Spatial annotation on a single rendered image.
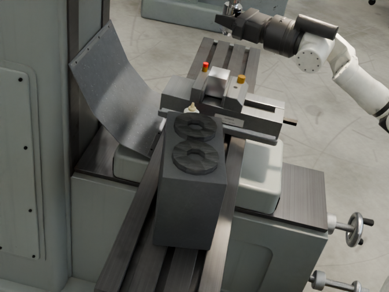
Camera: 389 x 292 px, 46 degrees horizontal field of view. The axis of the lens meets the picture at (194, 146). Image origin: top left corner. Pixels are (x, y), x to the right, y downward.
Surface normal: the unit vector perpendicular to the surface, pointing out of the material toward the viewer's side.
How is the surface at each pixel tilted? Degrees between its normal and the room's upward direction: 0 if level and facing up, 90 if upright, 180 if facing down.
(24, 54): 88
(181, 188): 90
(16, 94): 88
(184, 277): 0
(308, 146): 0
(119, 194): 90
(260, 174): 0
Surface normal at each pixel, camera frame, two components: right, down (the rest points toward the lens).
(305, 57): -0.49, 0.63
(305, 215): 0.15, -0.79
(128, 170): -0.18, 0.58
